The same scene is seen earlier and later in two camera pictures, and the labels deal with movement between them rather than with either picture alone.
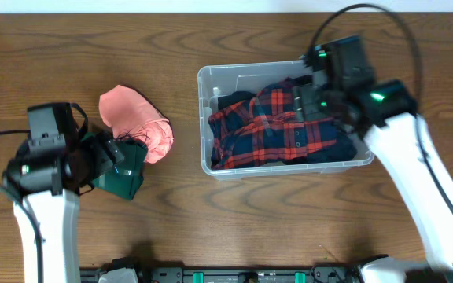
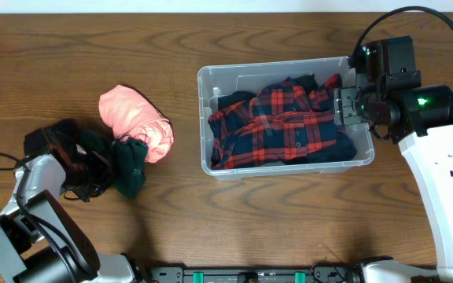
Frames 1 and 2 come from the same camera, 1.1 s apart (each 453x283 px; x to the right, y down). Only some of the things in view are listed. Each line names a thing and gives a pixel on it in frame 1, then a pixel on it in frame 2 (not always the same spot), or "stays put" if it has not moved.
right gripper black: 305,101 to 347,98
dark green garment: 124,178 stays put
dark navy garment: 342,150 stays put
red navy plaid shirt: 265,128 stays put
